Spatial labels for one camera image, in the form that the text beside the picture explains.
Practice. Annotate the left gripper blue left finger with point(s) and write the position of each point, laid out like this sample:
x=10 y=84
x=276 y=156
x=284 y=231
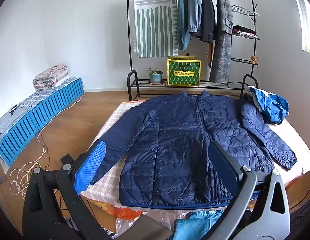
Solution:
x=89 y=166

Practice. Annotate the folded clothes on shelf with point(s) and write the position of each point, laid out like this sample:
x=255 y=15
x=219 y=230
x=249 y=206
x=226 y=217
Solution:
x=243 y=30

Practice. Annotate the bright blue jacket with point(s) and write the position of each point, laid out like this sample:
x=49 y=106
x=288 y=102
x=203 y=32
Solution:
x=273 y=106

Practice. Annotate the floral folded quilt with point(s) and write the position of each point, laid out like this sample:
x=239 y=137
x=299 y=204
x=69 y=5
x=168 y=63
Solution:
x=50 y=77

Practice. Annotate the navy blue puffer jacket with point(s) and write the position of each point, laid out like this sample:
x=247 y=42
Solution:
x=185 y=144

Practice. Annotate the green striped white cloth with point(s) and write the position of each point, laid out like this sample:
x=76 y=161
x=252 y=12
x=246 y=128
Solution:
x=156 y=32

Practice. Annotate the blue denim hanging shirt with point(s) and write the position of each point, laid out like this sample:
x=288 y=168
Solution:
x=195 y=13

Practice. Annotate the grey plaid hanging coat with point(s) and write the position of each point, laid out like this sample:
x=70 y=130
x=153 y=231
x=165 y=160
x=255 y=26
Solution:
x=222 y=51

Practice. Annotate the light blue folded garment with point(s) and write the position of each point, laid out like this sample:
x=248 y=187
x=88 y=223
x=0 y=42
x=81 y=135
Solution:
x=196 y=225

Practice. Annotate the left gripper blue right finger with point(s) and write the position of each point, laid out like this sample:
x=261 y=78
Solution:
x=227 y=168

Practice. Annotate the yellow green patterned box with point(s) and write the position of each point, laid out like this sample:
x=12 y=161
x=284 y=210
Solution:
x=183 y=70

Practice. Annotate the black metal clothes rack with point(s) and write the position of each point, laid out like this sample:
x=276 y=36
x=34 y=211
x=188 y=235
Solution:
x=234 y=89

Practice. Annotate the small potted plant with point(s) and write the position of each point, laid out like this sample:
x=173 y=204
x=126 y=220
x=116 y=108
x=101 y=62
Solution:
x=155 y=76

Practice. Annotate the small teddy bear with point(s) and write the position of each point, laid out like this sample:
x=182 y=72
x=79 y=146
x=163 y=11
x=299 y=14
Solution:
x=254 y=60

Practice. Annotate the black hanging blazer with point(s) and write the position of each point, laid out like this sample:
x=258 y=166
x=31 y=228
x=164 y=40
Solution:
x=208 y=25

